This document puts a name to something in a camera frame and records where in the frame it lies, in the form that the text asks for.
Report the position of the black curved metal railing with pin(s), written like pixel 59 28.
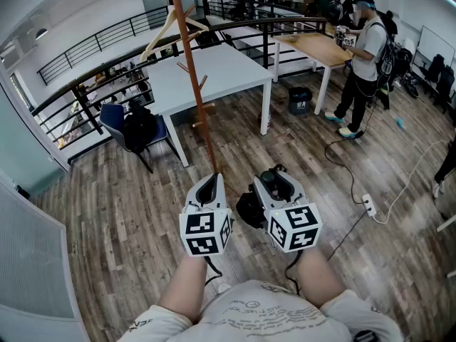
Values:
pixel 265 48

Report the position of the person's left white shoe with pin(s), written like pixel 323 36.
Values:
pixel 224 288

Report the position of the black office chair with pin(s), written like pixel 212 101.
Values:
pixel 435 68
pixel 447 87

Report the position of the frosted glass partition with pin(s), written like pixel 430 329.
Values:
pixel 28 262

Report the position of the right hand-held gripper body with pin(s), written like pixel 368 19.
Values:
pixel 295 226

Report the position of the black straight metal railing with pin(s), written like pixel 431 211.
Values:
pixel 131 27
pixel 205 5

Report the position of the light wooden clothes hanger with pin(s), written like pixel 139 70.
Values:
pixel 156 36

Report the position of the person's white printed shirt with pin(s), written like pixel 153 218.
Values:
pixel 267 315

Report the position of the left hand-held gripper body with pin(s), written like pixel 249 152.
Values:
pixel 199 226

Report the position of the white square table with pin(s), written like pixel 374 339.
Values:
pixel 228 73

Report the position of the whiteboard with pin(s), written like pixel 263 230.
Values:
pixel 432 45

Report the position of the dark round bag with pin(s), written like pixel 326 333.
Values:
pixel 384 96

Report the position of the white power strip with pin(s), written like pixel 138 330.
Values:
pixel 369 205

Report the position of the person's right forearm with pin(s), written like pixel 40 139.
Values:
pixel 317 276

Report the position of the small teal object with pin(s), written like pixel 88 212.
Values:
pixel 400 123

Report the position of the wooden top white-legged table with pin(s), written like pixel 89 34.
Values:
pixel 313 46

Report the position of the blue chair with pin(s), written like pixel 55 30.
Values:
pixel 112 119

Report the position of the black waste bin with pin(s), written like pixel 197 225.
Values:
pixel 299 103

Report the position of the brown wooden coat stand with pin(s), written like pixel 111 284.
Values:
pixel 189 48

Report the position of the person's left forearm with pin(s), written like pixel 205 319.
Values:
pixel 185 287

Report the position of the black pendant lamp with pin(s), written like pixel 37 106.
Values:
pixel 41 33

